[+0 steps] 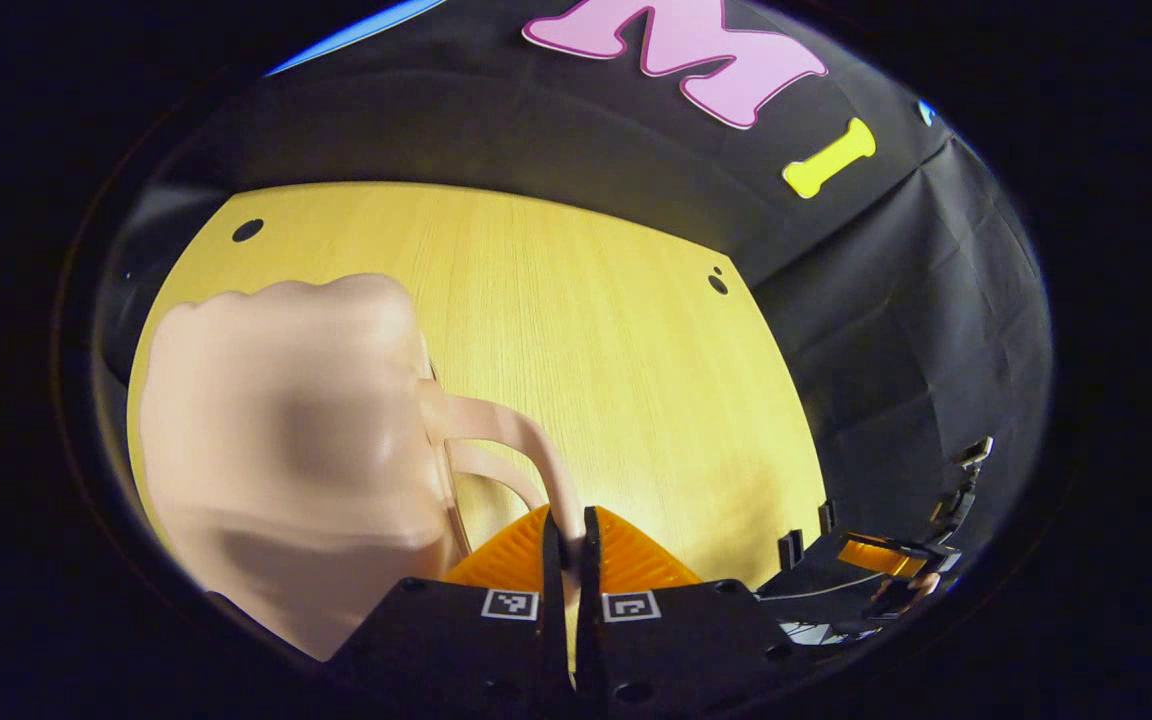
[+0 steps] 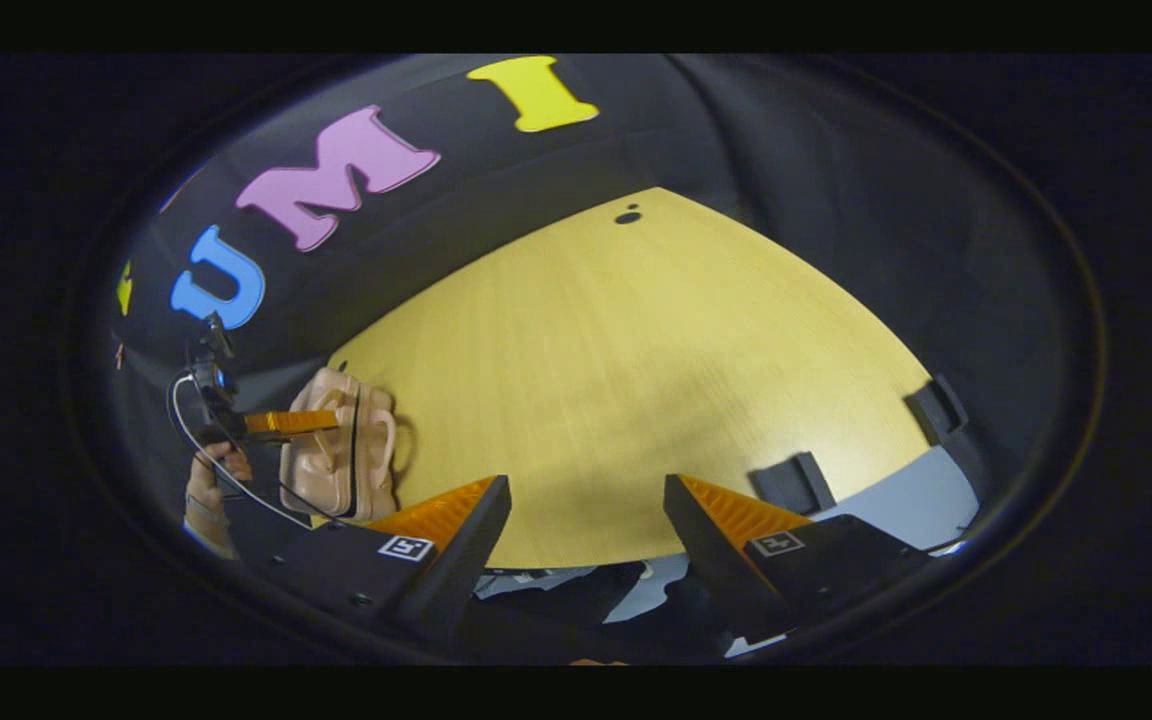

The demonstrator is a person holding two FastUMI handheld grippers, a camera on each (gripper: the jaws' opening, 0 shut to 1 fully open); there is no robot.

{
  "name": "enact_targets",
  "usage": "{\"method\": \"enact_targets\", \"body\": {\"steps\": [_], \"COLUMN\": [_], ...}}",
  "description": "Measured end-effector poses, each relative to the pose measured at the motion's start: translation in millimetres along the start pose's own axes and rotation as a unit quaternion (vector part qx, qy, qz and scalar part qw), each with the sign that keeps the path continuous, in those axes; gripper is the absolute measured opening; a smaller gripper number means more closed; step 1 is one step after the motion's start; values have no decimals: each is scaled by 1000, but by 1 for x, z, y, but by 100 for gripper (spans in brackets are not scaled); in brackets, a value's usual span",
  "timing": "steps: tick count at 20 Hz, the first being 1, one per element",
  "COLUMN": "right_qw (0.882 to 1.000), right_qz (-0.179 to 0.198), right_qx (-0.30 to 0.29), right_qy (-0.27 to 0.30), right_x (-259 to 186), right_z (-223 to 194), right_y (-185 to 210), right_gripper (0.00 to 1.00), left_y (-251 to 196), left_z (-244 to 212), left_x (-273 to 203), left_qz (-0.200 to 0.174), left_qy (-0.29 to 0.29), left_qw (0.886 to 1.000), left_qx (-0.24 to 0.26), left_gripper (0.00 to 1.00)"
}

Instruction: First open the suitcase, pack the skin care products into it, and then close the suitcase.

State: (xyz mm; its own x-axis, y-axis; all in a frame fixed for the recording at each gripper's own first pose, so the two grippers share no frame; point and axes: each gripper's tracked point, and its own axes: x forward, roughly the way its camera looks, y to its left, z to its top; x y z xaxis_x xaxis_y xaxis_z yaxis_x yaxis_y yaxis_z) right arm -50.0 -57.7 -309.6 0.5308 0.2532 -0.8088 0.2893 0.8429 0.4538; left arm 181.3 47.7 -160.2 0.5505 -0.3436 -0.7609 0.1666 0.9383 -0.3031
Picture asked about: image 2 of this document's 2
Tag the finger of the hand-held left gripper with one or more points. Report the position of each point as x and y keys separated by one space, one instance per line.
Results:
x=286 y=421

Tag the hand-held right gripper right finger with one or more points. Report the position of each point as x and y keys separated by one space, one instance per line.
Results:
x=706 y=550

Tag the black table clamp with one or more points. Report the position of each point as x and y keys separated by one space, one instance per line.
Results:
x=936 y=408
x=791 y=482

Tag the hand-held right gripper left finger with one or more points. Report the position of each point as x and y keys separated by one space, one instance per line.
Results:
x=466 y=560

